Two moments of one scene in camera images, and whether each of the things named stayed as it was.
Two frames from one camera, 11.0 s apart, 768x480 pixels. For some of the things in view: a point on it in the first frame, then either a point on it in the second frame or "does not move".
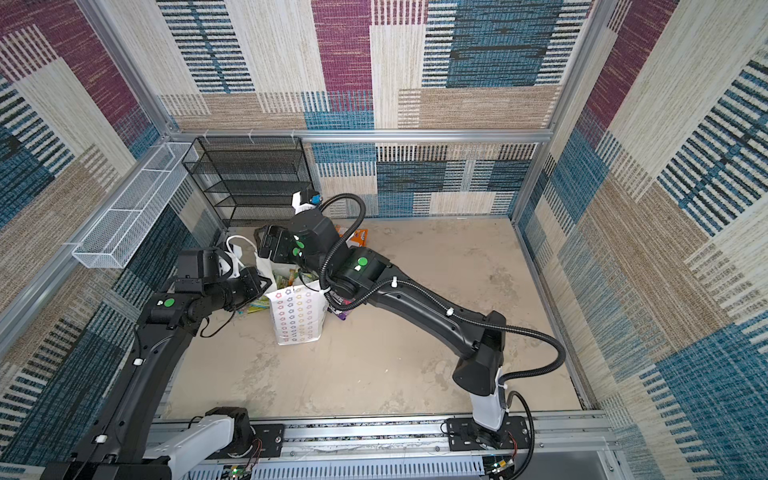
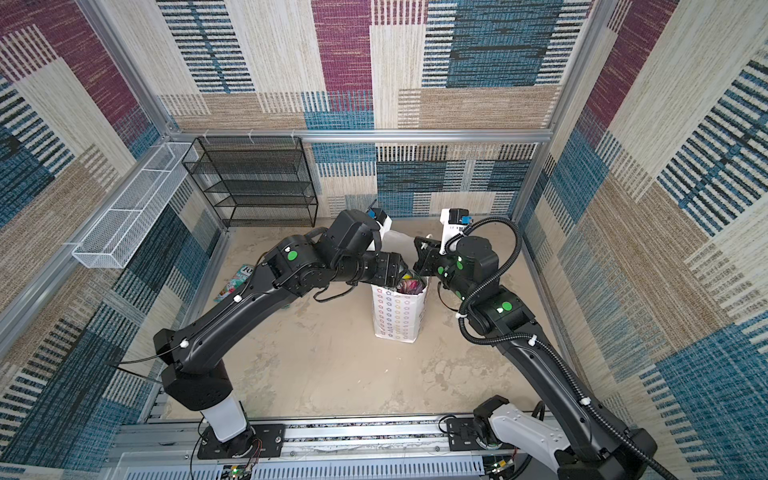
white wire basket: x=120 y=231 does not move
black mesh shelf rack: x=250 y=180 does not move
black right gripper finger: x=274 y=241 → x=429 y=256
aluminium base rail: x=553 y=448 does not move
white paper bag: x=299 y=311 → x=397 y=315
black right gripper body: x=314 y=263 → x=446 y=273
